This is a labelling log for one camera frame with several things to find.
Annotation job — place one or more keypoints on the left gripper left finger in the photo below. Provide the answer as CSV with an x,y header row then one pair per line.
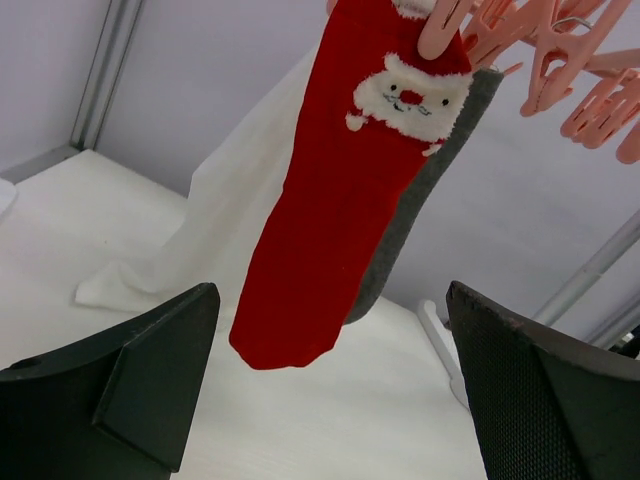
x,y
118,404

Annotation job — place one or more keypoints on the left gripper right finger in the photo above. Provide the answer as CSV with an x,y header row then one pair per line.
x,y
544,405

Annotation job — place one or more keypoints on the dark grey sock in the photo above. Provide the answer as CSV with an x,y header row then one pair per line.
x,y
399,259

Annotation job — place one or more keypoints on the red santa sock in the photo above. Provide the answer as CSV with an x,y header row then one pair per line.
x,y
373,112

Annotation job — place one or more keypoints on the pink round clip hanger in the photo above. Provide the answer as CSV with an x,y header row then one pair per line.
x,y
566,37

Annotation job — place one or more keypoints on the white sock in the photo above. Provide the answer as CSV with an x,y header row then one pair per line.
x,y
231,196

